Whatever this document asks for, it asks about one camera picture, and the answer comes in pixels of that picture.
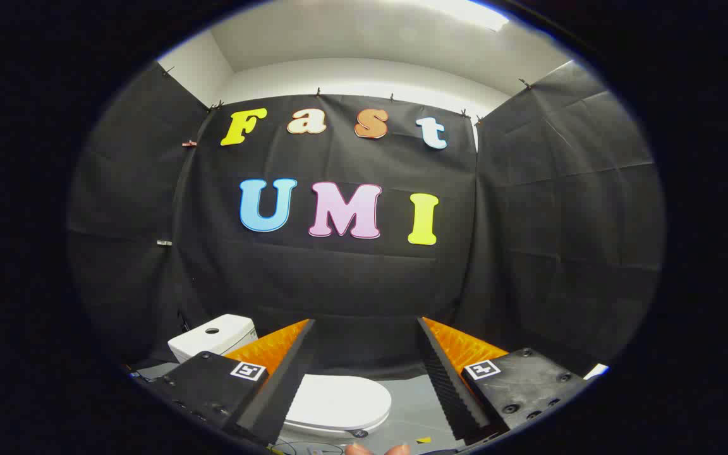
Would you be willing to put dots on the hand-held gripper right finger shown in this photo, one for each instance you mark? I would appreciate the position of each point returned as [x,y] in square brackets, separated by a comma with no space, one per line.
[449,392]

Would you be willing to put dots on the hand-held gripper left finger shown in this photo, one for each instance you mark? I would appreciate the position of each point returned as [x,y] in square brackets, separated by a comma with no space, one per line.
[275,395]

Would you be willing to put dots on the white toilet lid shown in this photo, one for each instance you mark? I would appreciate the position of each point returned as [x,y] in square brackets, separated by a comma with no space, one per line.
[339,398]

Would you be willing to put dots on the white toilet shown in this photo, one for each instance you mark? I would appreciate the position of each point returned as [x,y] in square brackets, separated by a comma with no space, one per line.
[212,338]

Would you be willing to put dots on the white toilet seat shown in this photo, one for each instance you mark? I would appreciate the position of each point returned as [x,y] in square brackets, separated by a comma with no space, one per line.
[364,430]

